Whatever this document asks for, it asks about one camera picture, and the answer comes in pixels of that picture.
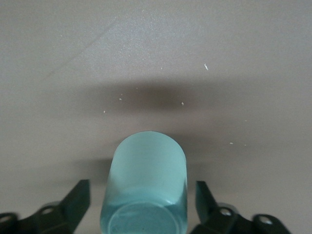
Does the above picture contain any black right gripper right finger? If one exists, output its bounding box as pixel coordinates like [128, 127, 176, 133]
[189, 180, 293, 234]

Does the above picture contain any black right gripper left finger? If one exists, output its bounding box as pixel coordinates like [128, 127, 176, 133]
[0, 179, 92, 234]

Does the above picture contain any mint green cup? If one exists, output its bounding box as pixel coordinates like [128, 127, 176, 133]
[99, 131, 188, 234]

